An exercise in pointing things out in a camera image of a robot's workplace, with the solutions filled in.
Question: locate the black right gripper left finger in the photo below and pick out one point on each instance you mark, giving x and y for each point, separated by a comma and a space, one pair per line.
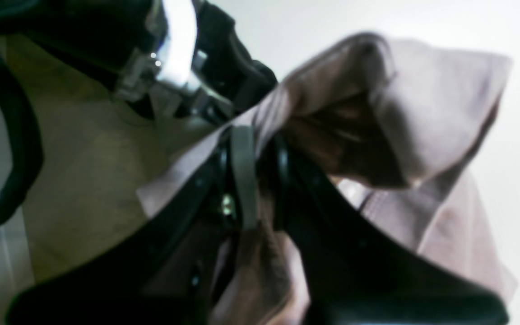
165, 273

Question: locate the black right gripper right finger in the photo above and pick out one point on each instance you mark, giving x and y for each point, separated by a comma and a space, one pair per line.
355, 274

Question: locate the mauve pink t-shirt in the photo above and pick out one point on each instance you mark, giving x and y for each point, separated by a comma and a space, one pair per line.
354, 114

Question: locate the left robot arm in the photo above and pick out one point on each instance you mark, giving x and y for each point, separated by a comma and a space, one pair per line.
188, 48

